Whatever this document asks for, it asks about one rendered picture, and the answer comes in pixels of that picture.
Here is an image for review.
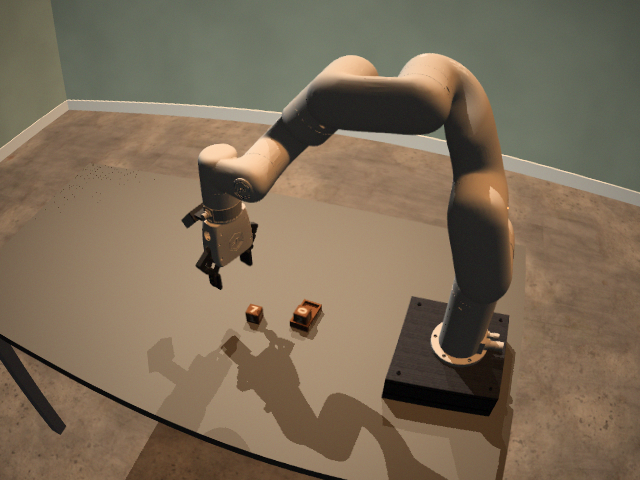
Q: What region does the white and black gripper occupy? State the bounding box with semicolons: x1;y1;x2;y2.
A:
196;203;258;290

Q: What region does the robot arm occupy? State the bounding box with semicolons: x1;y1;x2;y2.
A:
181;53;515;367

